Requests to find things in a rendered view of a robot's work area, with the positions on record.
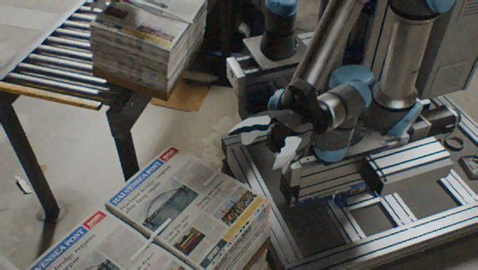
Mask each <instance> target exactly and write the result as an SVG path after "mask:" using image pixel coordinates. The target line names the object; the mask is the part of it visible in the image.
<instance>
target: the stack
mask: <svg viewBox="0 0 478 270"><path fill-rule="evenodd" d="M104 206H106V208H105V209H106V210H105V209H104V208H100V207H99V208H97V209H96V210H95V211H94V212H92V213H91V215H88V216H87V217H86V218H84V219H83V221H81V222H80V223H78V224H77V225H76V226H75V227H74V228H73V229H72V230H71V231H69V232H68V233H67V234H66V235H65V236H64V237H63V238H60V239H59V241H58V242H57V243H56V244H54V245H53V246H51V247H50V248H49V249H48V250H47V251H46V252H45V253H43V254H42V255H41V256H40V257H39V258H38V259H37V260H36V261H35V262H33V263H32V264H31V265H30V266H29V267H28V268H27V269H25V270H244V269H245V267H246V266H247V265H248V263H250V262H251V260H252V259H253V258H254V257H255V256H256V255H257V254H258V252H259V250H260V249H262V247H263V246H264V245H265V242H267V241H268V240H269V238H268V237H269V236H270V235H269V234H270V232H271V221H269V217H270V215H269V213H270V212H271V211H270V209H271V199H269V198H266V197H265V196H263V195H262V194H260V193H258V192H257V191H255V190H253V189H251V188H250V187H249V186H247V185H244V184H243V183H241V182H239V181H237V180H236V179H234V178H231V177H230V176H228V175H226V174H224V173H222V169H220V168H219V169H218V170H217V171H216V170H215V168H213V167H212V166H211V165H209V164H208V163H205V162H204V161H202V160H201V159H200V158H198V157H196V156H193V155H191V154H190V153H189V152H188V151H186V150H182V149H180V148H179V147H178V146H176V145H174V144H171V145H170V146H169V147H168V148H166V150H163V151H162V152H161V153H159V155H158V156H156V157H155V158H154V159H153V160H152V161H151V162H150V163H149V164H146V165H145V166H144V168H142V169H141V170H140V171H138V172H137V173H136V174H135V175H134V176H133V177H132V178H130V179H129V180H128V181H127V182H126V183H124V184H123V185H122V186H121V187H120V188H119V189H118V190H117V191H116V192H115V193H114V194H113V195H112V196H111V197H109V198H108V199H107V200H106V201H105V203H104Z"/></svg>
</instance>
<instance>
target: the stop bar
mask: <svg viewBox="0 0 478 270"><path fill-rule="evenodd" d="M0 91H7V92H11V93H14V94H19V95H22V96H27V97H33V98H37V99H44V100H48V101H52V102H55V103H62V104H66V105H69V106H74V107H80V108H85V109H92V110H95V111H100V108H102V103H100V102H96V101H92V100H84V99H81V98H76V97H70V96H67V95H62V94H59V93H54V92H51V91H40V90H36V89H33V88H28V87H25V86H21V85H14V84H10V83H3V82H0Z"/></svg>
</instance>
